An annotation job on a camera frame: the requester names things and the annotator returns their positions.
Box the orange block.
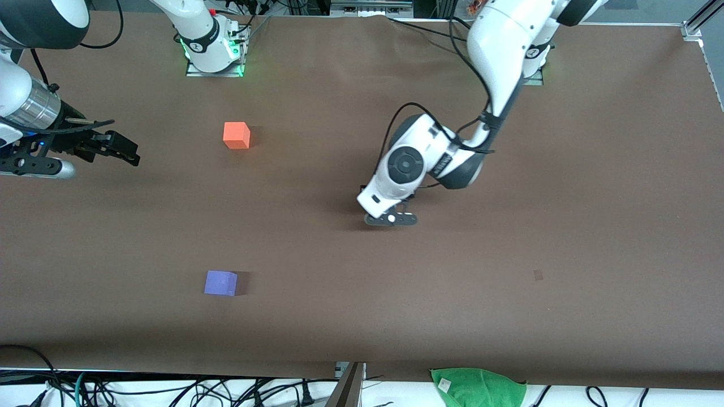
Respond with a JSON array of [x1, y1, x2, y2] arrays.
[[223, 122, 251, 150]]

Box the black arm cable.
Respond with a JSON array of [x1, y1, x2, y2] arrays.
[[28, 0, 125, 136], [375, 14, 499, 177]]

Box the grey metal rack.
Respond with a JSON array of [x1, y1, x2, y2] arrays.
[[330, 0, 415, 18]]

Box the brown table cover sheet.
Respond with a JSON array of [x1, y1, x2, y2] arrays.
[[0, 11, 724, 391]]

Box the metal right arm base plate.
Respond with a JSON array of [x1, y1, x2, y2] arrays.
[[186, 23, 248, 77]]

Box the purple block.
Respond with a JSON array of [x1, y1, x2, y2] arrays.
[[204, 270, 239, 297]]

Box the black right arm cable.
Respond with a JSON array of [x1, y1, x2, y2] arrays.
[[28, 0, 125, 136]]

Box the long black table cable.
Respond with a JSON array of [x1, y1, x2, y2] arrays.
[[387, 17, 473, 46]]

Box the grey metal post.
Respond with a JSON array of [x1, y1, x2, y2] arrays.
[[325, 362, 367, 407]]

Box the green cloth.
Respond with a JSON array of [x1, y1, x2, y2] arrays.
[[431, 368, 528, 407]]

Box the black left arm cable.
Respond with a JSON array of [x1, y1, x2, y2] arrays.
[[375, 14, 499, 177]]

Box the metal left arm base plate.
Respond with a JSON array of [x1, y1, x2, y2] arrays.
[[522, 54, 545, 86]]

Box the black tangled cable bundle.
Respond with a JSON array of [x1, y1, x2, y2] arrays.
[[85, 378, 340, 407]]

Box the black looped floor cable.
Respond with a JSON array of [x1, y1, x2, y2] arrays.
[[0, 344, 63, 407]]

